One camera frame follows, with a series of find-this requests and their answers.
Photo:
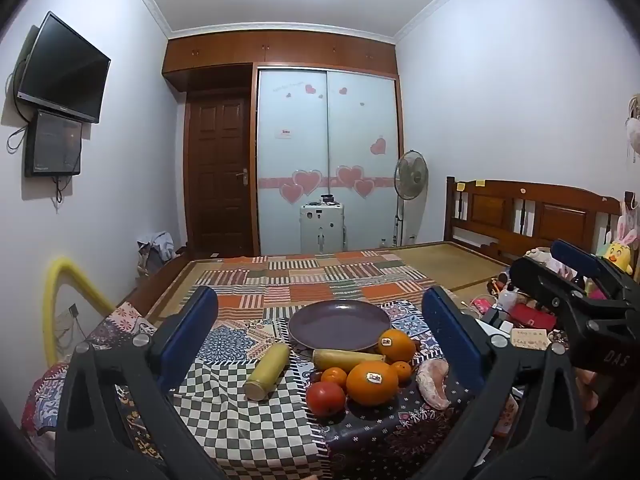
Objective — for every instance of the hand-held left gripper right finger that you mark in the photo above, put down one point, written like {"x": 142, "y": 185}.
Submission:
{"x": 450, "y": 335}

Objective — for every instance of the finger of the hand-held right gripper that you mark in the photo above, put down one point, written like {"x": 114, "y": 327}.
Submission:
{"x": 540, "y": 280}
{"x": 580, "y": 257}

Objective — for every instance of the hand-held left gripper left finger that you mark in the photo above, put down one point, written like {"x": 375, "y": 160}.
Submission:
{"x": 192, "y": 330}

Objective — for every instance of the peeled pomelo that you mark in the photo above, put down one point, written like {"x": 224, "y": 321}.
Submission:
{"x": 432, "y": 385}

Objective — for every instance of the smaller orange with sticker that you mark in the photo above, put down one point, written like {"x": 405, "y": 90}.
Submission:
{"x": 397, "y": 346}

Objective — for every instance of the small mandarin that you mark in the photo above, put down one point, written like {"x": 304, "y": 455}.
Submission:
{"x": 401, "y": 371}
{"x": 334, "y": 377}

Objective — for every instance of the large orange with sticker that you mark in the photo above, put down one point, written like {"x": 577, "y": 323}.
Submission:
{"x": 372, "y": 385}

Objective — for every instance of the banana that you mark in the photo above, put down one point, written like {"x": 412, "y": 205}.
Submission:
{"x": 350, "y": 359}

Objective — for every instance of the purple round plate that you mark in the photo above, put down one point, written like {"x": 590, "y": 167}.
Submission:
{"x": 340, "y": 322}

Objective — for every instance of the person's right hand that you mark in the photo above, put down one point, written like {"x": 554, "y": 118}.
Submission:
{"x": 586, "y": 392}

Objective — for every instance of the red wallet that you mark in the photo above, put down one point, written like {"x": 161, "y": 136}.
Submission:
{"x": 532, "y": 316}

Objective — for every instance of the yellow chick plush toy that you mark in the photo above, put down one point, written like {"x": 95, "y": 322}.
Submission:
{"x": 619, "y": 255}

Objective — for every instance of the pink packet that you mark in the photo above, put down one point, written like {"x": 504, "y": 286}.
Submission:
{"x": 482, "y": 305}

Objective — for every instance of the wooden bed headboard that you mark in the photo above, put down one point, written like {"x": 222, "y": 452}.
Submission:
{"x": 545, "y": 215}

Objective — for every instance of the woven bed mat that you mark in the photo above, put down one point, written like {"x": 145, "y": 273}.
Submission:
{"x": 450, "y": 265}

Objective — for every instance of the pile of clothes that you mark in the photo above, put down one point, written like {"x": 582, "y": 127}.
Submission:
{"x": 157, "y": 252}

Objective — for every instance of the small dark red fruit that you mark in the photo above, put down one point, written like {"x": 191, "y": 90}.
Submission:
{"x": 315, "y": 376}

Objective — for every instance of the red tomato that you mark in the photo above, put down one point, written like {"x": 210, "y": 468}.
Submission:
{"x": 325, "y": 399}

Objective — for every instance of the yellow foam tube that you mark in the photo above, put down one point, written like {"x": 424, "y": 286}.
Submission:
{"x": 55, "y": 290}

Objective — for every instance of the brown wooden door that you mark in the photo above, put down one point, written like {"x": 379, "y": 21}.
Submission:
{"x": 220, "y": 175}

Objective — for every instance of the white appliance box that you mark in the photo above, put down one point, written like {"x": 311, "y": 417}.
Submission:
{"x": 322, "y": 230}

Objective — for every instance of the standing fan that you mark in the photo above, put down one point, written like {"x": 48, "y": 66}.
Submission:
{"x": 411, "y": 172}

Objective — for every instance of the dark object on suitcase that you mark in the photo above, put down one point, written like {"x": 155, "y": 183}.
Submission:
{"x": 328, "y": 199}

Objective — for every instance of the heart-decorated sliding wardrobe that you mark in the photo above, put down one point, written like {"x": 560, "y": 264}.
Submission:
{"x": 325, "y": 140}

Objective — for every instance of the wooden overhead cabinet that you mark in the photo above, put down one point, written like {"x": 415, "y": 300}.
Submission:
{"x": 280, "y": 50}

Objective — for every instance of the small wall monitor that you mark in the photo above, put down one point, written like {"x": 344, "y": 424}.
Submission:
{"x": 54, "y": 142}

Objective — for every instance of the wall-mounted black television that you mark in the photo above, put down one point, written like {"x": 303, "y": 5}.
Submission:
{"x": 65, "y": 70}

